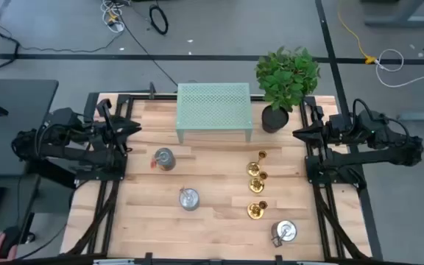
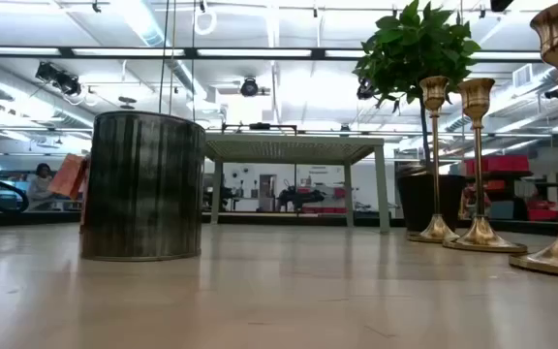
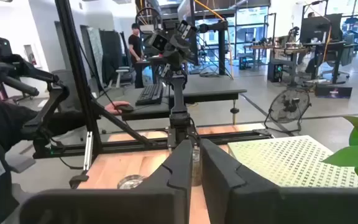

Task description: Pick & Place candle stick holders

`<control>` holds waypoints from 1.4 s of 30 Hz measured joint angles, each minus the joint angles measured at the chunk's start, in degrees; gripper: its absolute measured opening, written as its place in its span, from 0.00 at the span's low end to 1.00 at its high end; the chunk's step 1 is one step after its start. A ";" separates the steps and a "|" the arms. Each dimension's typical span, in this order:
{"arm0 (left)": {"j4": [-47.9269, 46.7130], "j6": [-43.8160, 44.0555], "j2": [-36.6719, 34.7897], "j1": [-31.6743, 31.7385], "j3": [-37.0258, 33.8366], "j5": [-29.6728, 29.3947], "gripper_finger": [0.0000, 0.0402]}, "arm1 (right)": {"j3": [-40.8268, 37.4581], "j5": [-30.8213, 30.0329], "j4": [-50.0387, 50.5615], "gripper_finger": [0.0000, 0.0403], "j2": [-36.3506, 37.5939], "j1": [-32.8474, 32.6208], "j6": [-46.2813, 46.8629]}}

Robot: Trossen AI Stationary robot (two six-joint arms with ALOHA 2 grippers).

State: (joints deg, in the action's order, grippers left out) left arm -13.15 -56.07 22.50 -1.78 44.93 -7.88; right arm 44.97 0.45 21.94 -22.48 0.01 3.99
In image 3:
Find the black floor fan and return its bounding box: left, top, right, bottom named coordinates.
left=264, top=88, right=312, bottom=135

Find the dark floor box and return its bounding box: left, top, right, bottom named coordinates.
left=314, top=83, right=353, bottom=100

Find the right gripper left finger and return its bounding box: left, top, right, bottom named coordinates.
left=19, top=139, right=194, bottom=224

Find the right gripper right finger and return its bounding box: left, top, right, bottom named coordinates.
left=200, top=138, right=358, bottom=224

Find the black computer tower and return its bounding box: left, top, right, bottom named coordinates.
left=267, top=60, right=284, bottom=83

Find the black aluminium table frame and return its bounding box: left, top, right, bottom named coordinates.
left=32, top=0, right=273, bottom=190

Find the black keyboard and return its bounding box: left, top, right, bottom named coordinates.
left=135, top=82, right=164, bottom=106

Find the large black monitor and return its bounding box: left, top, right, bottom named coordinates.
left=299, top=14, right=343, bottom=44

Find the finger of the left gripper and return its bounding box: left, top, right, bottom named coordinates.
left=176, top=19, right=199, bottom=40
left=143, top=30, right=171, bottom=53

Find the green perforated metal shelf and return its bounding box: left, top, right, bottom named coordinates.
left=227, top=134, right=358, bottom=189

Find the black standing desk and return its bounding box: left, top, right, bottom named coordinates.
left=303, top=40, right=358, bottom=85

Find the tin can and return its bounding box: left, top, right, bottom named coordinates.
left=116, top=174, right=149, bottom=190

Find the black office desk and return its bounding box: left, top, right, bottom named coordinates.
left=96, top=74, right=247, bottom=121

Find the person's hand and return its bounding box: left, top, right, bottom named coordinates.
left=104, top=101, right=131, bottom=115

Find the person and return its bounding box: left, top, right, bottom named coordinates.
left=0, top=96, right=107, bottom=224
left=127, top=23, right=145, bottom=90

